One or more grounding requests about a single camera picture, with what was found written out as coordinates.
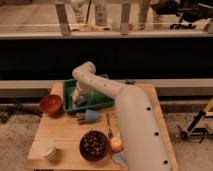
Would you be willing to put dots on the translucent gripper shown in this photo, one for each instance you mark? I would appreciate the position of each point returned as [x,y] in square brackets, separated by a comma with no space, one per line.
[75,95]

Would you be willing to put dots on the blue grey sponge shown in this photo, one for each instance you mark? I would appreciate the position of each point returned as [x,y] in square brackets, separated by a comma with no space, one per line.
[81,101]

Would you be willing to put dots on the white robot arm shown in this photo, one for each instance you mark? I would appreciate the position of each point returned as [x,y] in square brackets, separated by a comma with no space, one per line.
[140,133]

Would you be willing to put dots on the green plastic tray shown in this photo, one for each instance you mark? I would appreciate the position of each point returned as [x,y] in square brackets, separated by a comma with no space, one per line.
[95,100]

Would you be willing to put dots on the red bowl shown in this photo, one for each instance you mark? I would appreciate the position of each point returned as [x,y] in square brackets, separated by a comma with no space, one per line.
[50,104]

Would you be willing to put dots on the dark brown bowl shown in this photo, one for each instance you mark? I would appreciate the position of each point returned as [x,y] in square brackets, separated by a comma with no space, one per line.
[94,146]

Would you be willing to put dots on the orange apple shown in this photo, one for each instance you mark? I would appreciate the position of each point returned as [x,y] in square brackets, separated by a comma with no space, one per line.
[116,144]

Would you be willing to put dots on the black handled scissors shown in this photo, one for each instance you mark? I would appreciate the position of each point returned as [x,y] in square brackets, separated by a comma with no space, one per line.
[130,82]

